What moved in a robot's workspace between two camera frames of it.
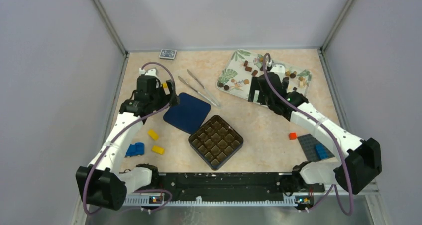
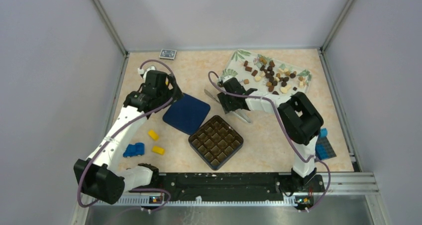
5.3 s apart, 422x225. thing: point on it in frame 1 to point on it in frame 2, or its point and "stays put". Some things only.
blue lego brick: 321,151 stays put
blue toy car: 137,149 stays put
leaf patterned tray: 244,65 stays put
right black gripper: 256,86 to 223,97
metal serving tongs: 215,101 to 239,114
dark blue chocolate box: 216,142 stays put
